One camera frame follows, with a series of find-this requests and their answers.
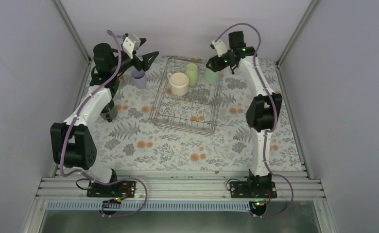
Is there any mint green tumbler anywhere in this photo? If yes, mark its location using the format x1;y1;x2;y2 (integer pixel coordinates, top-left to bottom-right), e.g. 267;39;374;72
203;67;221;84

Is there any lilac cup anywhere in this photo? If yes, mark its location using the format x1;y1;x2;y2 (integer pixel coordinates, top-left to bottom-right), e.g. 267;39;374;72
131;69;147;89

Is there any light green cup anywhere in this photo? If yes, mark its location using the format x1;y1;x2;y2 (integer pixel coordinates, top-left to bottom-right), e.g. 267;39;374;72
184;63;198;86

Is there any cream mug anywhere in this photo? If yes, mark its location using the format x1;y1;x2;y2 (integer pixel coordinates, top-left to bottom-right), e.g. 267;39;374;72
167;72;190;96

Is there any dark grey mug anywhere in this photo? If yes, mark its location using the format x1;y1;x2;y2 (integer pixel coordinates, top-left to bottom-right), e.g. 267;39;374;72
100;100;118;122

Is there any coral pattern mug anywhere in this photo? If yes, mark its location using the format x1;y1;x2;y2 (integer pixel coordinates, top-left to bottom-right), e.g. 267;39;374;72
118;76;125;89

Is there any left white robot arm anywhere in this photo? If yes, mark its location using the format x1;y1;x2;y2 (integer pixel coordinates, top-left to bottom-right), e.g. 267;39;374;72
50;35;159;197

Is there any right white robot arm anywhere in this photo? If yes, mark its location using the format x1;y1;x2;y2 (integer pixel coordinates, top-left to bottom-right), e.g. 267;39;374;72
206;31;283;198

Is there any floral table mat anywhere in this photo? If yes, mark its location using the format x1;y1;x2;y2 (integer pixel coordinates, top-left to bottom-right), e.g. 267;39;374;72
62;55;303;172

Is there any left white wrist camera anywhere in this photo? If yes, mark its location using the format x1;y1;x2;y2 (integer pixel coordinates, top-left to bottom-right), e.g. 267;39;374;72
122;34;141;59

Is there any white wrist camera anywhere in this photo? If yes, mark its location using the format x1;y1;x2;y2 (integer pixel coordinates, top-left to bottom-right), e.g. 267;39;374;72
210;39;228;57
122;34;141;59

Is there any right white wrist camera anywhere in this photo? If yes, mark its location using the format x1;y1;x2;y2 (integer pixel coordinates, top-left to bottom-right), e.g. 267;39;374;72
210;39;228;57

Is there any wire dish rack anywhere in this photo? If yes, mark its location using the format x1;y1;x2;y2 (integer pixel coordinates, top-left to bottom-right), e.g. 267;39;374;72
150;57;223;135

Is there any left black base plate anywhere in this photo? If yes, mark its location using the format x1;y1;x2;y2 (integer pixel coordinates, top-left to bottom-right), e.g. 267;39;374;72
86;180;137;199

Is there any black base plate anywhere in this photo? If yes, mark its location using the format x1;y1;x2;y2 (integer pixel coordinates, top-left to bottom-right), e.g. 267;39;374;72
227;180;277;199
86;180;137;199

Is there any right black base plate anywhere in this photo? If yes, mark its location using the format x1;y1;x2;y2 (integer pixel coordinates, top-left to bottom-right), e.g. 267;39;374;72
227;180;277;199

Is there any aluminium rail frame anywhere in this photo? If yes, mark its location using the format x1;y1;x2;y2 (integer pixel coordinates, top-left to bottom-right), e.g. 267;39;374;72
23;168;336;233

